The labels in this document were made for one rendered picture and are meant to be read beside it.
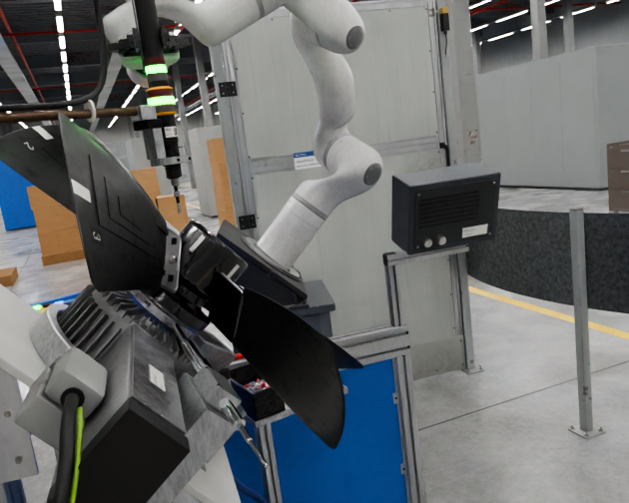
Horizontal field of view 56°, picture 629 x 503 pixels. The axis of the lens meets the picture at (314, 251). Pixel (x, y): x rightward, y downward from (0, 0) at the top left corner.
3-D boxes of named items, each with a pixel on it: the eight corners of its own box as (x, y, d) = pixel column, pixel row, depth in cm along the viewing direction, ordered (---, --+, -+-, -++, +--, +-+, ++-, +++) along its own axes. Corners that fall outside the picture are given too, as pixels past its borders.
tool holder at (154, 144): (158, 166, 96) (147, 104, 94) (132, 169, 100) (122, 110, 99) (201, 160, 103) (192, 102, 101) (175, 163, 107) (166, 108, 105)
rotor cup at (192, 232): (146, 296, 86) (206, 229, 87) (123, 261, 98) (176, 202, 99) (215, 344, 94) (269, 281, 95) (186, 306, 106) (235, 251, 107)
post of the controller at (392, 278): (394, 327, 157) (386, 254, 154) (389, 324, 160) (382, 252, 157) (404, 325, 158) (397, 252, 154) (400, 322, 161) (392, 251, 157)
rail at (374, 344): (50, 438, 136) (43, 405, 135) (52, 430, 140) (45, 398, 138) (410, 353, 159) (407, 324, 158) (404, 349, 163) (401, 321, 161)
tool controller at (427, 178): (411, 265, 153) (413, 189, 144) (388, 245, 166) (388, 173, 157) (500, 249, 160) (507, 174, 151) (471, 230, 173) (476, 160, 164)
